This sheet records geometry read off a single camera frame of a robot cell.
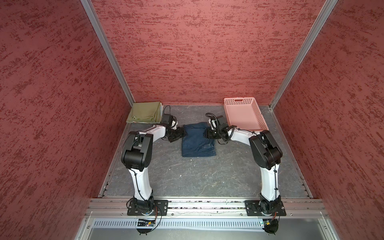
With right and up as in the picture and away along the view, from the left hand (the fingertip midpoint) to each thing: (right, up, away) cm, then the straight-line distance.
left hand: (183, 138), depth 99 cm
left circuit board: (-18, -39, -26) cm, 50 cm away
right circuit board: (+45, -39, -28) cm, 66 cm away
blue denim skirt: (+8, -4, -2) cm, 9 cm away
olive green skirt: (-30, +18, +12) cm, 37 cm away
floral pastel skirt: (-20, +18, +18) cm, 32 cm away
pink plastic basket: (+48, +18, +23) cm, 56 cm away
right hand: (+15, +1, +2) cm, 16 cm away
